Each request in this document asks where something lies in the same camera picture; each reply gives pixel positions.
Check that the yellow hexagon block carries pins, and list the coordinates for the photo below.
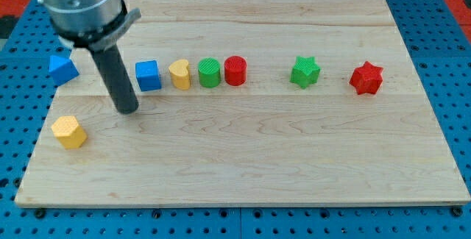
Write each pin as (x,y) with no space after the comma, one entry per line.
(69,132)

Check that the green star block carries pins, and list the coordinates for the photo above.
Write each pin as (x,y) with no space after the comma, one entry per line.
(305,72)

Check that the red star block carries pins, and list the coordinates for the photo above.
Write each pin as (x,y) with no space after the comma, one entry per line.
(367,78)

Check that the red cylinder block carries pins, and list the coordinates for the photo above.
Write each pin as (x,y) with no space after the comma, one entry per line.
(235,70)

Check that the green cylinder block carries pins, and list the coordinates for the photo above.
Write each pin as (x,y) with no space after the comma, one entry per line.
(209,72)

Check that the blue triangle block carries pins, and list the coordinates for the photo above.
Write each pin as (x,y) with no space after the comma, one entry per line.
(62,70)

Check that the wooden board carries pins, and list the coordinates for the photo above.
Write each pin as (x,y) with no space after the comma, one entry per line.
(265,143)

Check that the blue cube block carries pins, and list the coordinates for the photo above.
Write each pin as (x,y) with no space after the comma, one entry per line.
(147,75)

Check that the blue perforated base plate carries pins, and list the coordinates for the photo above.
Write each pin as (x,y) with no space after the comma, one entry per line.
(437,36)

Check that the yellow heart block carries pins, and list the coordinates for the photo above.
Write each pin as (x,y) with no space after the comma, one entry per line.
(180,74)

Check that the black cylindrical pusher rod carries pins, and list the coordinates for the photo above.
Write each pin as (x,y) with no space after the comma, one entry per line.
(116,79)

